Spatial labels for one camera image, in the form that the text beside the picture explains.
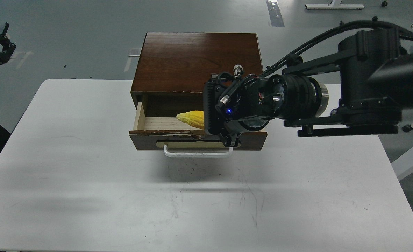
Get wooden drawer with white handle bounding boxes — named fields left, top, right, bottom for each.
left=129, top=102, right=268, bottom=158

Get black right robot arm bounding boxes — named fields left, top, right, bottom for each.
left=203, top=17, right=413, bottom=147

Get dark wooden drawer cabinet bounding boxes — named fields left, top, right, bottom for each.
left=131, top=32, right=263, bottom=117

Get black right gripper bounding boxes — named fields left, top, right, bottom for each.
left=203, top=73, right=319, bottom=147

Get grey floor tape strip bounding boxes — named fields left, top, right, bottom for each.
left=265, top=0, right=285, bottom=27

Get white table leg base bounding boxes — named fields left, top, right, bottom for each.
left=305, top=0, right=365, bottom=10

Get yellow corn cob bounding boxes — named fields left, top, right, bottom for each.
left=176, top=110, right=205, bottom=130

